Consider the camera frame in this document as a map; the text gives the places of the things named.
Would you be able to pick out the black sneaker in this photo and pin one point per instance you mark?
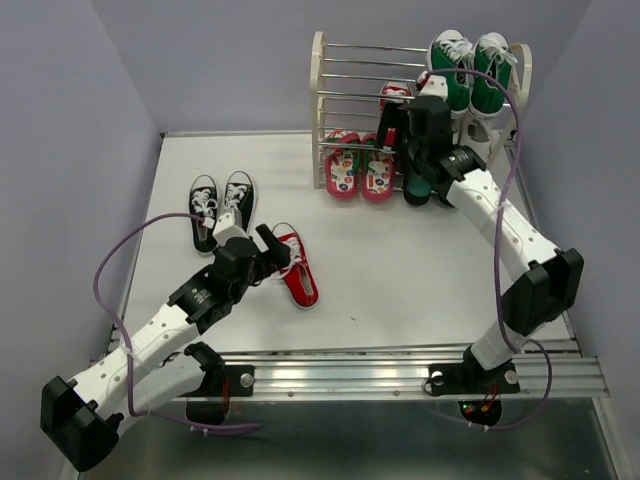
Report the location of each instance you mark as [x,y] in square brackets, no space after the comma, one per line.
[204,204]
[240,197]

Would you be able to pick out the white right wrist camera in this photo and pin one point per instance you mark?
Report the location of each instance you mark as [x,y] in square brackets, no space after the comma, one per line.
[433,85]

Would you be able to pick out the right green sneaker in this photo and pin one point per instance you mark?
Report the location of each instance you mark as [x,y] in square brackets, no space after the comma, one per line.
[494,58]

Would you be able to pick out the right black sneaker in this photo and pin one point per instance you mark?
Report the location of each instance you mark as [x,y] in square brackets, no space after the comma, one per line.
[240,197]

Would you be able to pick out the red sneaker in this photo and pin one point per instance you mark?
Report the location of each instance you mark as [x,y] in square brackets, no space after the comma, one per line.
[394,91]
[296,275]

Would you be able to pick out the left green sneaker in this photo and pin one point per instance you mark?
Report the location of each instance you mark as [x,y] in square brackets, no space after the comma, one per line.
[452,52]

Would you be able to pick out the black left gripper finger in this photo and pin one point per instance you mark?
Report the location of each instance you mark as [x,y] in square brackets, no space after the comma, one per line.
[277,251]
[276,264]

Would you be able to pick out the left black sneaker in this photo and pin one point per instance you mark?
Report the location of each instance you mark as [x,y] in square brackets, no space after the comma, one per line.
[204,204]

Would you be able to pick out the green sneaker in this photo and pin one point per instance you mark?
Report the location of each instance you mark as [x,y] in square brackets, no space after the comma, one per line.
[494,58]
[452,52]

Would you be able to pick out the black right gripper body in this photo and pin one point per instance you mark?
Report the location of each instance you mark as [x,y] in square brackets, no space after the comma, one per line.
[412,144]

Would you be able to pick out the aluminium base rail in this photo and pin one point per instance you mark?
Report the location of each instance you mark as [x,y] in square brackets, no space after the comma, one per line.
[378,375]

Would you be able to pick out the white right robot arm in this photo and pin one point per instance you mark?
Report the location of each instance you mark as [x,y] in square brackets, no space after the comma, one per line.
[545,278]

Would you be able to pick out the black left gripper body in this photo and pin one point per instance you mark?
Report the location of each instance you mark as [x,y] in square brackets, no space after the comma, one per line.
[258,273]

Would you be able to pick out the left dark green shoe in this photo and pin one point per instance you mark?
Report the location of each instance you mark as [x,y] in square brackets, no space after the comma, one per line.
[416,190]

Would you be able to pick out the pink patterned sandal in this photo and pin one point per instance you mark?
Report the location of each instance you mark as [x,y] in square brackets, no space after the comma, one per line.
[378,176]
[341,164]

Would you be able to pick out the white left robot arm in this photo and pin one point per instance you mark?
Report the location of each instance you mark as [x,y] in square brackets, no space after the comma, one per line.
[85,415]

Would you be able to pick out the cream metal shoe shelf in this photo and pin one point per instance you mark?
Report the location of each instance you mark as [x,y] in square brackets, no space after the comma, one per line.
[345,84]

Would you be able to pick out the right white shoe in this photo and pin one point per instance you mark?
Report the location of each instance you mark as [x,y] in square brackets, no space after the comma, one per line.
[476,134]

